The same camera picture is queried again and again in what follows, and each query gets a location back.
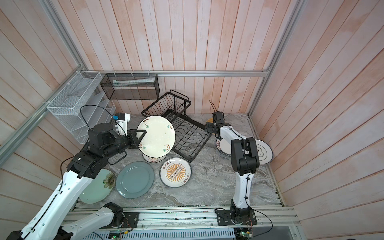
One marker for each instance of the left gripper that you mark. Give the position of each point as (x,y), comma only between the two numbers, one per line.
(132,134)

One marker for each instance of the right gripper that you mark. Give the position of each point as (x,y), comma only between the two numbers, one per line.
(209,126)

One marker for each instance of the cream floral plate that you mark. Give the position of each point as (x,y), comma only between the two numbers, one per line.
(160,137)

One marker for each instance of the black wire dish rack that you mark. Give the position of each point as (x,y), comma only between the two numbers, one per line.
(190,134)

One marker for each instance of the white plate green patterned rim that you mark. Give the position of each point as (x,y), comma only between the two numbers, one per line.
(223,147)

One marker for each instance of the orange sunburst plate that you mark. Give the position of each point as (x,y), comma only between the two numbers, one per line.
(153,160)
(175,172)

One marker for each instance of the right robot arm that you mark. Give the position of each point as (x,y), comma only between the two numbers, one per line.
(245,161)

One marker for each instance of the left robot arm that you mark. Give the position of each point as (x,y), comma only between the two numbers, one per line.
(103,143)

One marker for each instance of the grey-green plain plate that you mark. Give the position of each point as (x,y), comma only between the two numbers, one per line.
(135,180)

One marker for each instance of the white plate cloud outline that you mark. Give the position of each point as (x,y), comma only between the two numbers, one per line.
(265,152)

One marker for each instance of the light green flower plate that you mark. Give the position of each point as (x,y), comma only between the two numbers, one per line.
(99,188)

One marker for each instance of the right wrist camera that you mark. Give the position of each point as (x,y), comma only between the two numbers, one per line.
(219,118)

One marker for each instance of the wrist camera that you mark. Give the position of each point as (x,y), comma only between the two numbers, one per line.
(219,118)
(121,122)

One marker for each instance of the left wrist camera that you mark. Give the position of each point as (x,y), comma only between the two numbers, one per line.
(121,122)

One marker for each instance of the black mesh wall basket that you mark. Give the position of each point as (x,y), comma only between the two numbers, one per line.
(131,86)

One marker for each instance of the white mesh wall shelf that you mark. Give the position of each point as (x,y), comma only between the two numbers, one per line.
(80,105)

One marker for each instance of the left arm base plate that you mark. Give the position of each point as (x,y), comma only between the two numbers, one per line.
(125,219)

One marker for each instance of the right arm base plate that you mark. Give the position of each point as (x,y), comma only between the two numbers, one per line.
(235,217)

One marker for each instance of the aluminium front rail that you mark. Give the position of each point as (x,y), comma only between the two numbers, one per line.
(203,217)

